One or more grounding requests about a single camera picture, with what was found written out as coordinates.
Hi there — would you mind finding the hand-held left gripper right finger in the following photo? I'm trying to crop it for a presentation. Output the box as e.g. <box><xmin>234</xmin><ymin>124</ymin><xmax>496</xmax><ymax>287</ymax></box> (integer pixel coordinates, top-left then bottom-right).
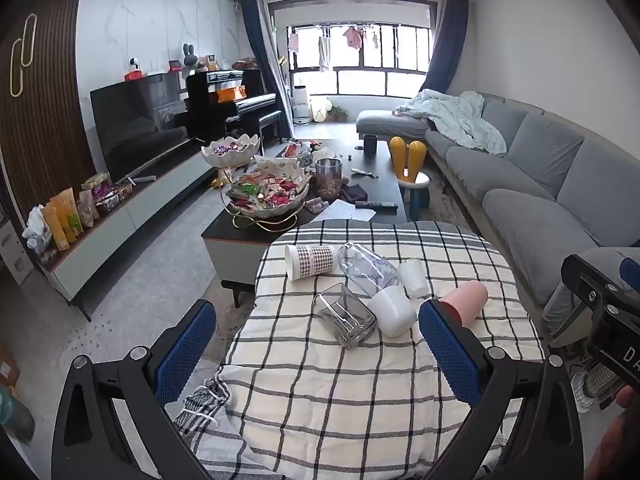
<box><xmin>418</xmin><ymin>299</ymin><xmax>586</xmax><ymax>480</ymax></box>

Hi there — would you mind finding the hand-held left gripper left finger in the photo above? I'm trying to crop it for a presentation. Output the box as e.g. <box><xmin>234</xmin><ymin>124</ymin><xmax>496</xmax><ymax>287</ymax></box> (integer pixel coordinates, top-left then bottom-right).
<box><xmin>51</xmin><ymin>299</ymin><xmax>219</xmax><ymax>480</ymax></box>

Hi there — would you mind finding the grey square glass cup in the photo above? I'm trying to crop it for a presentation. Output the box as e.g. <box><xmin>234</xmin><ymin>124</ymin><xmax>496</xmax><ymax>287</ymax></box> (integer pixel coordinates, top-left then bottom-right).
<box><xmin>313</xmin><ymin>282</ymin><xmax>377</xmax><ymax>350</ymax></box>

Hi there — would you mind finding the pink cup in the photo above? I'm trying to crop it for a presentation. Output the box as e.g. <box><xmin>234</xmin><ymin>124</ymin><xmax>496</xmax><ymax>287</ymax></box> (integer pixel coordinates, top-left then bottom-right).
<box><xmin>439</xmin><ymin>281</ymin><xmax>489</xmax><ymax>322</ymax></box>

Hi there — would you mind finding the translucent plastic cup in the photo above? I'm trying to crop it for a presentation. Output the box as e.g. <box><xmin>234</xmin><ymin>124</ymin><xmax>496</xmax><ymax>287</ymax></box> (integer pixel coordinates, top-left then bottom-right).
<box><xmin>398</xmin><ymin>258</ymin><xmax>429</xmax><ymax>299</ymax></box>

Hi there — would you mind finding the white cup with checked band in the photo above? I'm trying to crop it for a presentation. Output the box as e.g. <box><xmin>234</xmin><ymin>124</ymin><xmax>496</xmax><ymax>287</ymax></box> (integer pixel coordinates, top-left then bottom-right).
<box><xmin>284</xmin><ymin>243</ymin><xmax>337</xmax><ymax>282</ymax></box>

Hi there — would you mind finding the person's right hand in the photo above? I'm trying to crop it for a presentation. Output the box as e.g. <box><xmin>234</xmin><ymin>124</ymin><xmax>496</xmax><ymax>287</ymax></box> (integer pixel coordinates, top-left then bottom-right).
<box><xmin>596</xmin><ymin>384</ymin><xmax>640</xmax><ymax>480</ymax></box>

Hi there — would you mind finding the grey patterned rug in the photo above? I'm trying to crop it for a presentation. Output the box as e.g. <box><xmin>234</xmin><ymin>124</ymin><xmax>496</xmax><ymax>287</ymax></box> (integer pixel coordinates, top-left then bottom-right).
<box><xmin>47</xmin><ymin>240</ymin><xmax>263</xmax><ymax>366</ymax></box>

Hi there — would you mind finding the grey sofa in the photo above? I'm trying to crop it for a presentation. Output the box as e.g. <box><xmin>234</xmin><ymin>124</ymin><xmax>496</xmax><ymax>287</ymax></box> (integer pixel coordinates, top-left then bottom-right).
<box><xmin>355</xmin><ymin>91</ymin><xmax>640</xmax><ymax>333</ymax></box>

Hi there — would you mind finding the black and white checked blanket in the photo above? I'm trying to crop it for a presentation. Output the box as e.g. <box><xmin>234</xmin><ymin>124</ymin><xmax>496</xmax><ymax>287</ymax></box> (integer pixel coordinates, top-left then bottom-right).
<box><xmin>175</xmin><ymin>219</ymin><xmax>551</xmax><ymax>480</ymax></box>

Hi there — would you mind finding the white television cabinet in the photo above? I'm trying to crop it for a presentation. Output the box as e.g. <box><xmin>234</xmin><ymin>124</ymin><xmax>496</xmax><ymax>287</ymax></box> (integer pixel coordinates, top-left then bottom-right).
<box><xmin>36</xmin><ymin>149</ymin><xmax>227</xmax><ymax>322</ymax></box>

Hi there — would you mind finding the pink snack packet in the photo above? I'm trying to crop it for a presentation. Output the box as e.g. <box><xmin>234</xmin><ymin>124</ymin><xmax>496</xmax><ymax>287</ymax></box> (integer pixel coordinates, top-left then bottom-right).
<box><xmin>77</xmin><ymin>189</ymin><xmax>101</xmax><ymax>227</ymax></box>

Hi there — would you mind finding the white paper sheet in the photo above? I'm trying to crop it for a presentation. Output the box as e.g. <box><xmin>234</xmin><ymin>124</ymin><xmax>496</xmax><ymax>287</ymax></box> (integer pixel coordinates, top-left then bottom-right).
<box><xmin>313</xmin><ymin>198</ymin><xmax>377</xmax><ymax>222</ymax></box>

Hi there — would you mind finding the cardboard box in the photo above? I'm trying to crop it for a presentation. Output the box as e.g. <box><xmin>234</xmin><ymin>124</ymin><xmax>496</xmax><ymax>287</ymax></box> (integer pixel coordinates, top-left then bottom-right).
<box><xmin>0</xmin><ymin>344</ymin><xmax>21</xmax><ymax>397</ymax></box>

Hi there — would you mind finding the two-tier white snack tray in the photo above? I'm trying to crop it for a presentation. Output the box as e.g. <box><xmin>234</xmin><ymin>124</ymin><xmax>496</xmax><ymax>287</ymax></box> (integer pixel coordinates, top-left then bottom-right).
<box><xmin>201</xmin><ymin>133</ymin><xmax>311</xmax><ymax>234</ymax></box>

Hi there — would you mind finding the orange snack packet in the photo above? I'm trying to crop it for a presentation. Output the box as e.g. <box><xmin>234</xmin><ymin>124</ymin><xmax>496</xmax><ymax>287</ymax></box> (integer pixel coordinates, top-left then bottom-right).
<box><xmin>50</xmin><ymin>188</ymin><xmax>84</xmax><ymax>244</ymax></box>
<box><xmin>42</xmin><ymin>202</ymin><xmax>70</xmax><ymax>252</ymax></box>

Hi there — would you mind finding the dark coffee table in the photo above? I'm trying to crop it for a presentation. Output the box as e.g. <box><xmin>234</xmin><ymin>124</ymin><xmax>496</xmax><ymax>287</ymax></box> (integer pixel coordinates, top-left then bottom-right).
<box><xmin>201</xmin><ymin>138</ymin><xmax>412</xmax><ymax>307</ymax></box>

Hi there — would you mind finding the yellow rabbit ear stool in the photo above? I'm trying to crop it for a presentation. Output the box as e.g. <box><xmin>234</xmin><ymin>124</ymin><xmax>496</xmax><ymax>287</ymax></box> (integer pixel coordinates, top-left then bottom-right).
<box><xmin>389</xmin><ymin>135</ymin><xmax>432</xmax><ymax>210</ymax></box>

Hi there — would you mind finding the white plastic bag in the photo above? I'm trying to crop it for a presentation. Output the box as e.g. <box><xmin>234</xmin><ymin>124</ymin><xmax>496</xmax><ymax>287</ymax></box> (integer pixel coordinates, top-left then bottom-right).
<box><xmin>22</xmin><ymin>204</ymin><xmax>52</xmax><ymax>254</ymax></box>

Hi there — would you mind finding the glass jar of nuts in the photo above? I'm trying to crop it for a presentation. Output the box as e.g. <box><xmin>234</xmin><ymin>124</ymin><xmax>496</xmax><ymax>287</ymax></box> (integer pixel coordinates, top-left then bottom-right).
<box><xmin>314</xmin><ymin>158</ymin><xmax>344</xmax><ymax>200</ymax></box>

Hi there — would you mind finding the pale crumpled blanket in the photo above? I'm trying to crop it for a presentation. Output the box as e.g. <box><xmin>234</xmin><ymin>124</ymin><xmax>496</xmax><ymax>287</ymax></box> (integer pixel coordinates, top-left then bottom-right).
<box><xmin>393</xmin><ymin>89</ymin><xmax>509</xmax><ymax>156</ymax></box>

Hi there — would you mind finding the flat screen television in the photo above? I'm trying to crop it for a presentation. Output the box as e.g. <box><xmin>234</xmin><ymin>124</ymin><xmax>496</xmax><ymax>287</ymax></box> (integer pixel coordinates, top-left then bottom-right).
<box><xmin>89</xmin><ymin>72</ymin><xmax>202</xmax><ymax>184</ymax></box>

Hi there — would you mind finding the black piano bench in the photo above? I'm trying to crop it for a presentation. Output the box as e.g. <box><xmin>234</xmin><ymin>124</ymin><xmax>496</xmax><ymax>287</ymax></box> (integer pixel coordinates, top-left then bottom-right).
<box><xmin>254</xmin><ymin>109</ymin><xmax>284</xmax><ymax>142</ymax></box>

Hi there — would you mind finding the black upright piano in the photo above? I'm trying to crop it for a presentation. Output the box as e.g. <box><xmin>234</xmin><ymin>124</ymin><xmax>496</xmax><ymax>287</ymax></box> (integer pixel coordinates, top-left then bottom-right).
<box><xmin>185</xmin><ymin>68</ymin><xmax>284</xmax><ymax>144</ymax></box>

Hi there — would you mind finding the white air purifier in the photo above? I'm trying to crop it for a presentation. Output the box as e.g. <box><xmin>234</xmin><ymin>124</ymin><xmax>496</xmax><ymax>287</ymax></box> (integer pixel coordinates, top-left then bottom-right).
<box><xmin>292</xmin><ymin>87</ymin><xmax>311</xmax><ymax>124</ymax></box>

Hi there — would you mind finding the dark blue curtain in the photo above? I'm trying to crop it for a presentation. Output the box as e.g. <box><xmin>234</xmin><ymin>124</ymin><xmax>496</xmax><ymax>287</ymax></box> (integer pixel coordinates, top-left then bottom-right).
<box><xmin>411</xmin><ymin>0</ymin><xmax>469</xmax><ymax>99</ymax></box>
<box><xmin>236</xmin><ymin>0</ymin><xmax>294</xmax><ymax>142</ymax></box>

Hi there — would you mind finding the large window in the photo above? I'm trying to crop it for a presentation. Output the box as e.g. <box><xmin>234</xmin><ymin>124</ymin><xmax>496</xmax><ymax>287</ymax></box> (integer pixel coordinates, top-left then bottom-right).
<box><xmin>286</xmin><ymin>22</ymin><xmax>434</xmax><ymax>98</ymax></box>

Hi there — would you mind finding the gold paperclip wall ornament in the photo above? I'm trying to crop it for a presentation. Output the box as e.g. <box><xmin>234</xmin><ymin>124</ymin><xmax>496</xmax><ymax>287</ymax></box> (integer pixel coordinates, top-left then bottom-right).
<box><xmin>21</xmin><ymin>12</ymin><xmax>39</xmax><ymax>67</ymax></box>
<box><xmin>9</xmin><ymin>37</ymin><xmax>24</xmax><ymax>97</ymax></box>

